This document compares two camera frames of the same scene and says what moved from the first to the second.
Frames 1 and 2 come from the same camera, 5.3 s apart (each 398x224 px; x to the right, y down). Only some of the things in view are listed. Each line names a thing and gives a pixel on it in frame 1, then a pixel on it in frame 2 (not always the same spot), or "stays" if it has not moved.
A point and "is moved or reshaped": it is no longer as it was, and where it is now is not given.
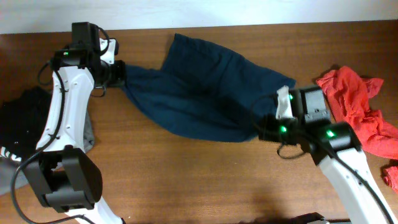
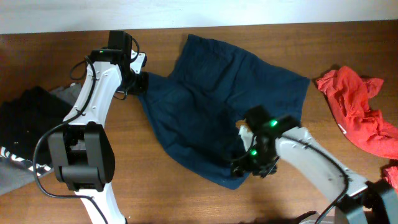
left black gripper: (120, 66) → (142, 85)
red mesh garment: (348, 93) stays
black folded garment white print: (22, 118) stays
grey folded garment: (7, 167) stays
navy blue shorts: (206, 89) is moved or reshaped
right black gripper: (267, 122) → (240, 165)
